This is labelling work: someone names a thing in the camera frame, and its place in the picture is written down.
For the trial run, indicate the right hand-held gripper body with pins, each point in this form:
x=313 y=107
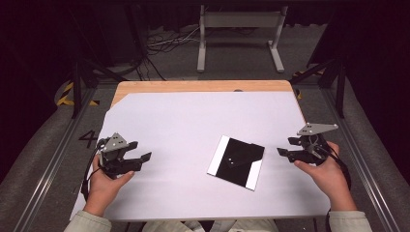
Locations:
x=309 y=151

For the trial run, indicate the black metal stand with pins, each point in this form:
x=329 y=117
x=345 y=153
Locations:
x=340 y=93
x=76 y=90

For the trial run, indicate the large white paper sheet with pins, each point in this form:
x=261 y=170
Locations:
x=180 y=122

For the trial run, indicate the white metal stand frame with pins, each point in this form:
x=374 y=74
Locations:
x=240 y=19

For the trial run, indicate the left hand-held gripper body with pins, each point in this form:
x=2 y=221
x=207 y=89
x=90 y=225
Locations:
x=112 y=158

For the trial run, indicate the person's left hand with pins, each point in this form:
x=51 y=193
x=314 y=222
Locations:
x=104 y=190

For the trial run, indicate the silver picture frame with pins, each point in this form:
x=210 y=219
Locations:
x=238 y=161

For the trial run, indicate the person's light clothing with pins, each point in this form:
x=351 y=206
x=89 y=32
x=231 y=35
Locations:
x=251 y=227

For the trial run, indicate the person's right hand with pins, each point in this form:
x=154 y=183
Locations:
x=328 y=180

